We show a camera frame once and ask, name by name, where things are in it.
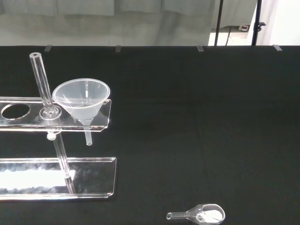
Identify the clear glass weighing funnel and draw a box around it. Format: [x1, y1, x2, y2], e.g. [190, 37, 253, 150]
[166, 203, 226, 225]

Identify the clear acrylic funnel stand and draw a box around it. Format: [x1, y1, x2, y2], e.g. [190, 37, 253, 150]
[0, 52, 117, 202]

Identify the black tripod pole with clamp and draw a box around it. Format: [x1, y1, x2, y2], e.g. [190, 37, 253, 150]
[251, 0, 267, 46]

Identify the black bench cloth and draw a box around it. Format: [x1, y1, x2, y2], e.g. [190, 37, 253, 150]
[0, 45, 300, 225]

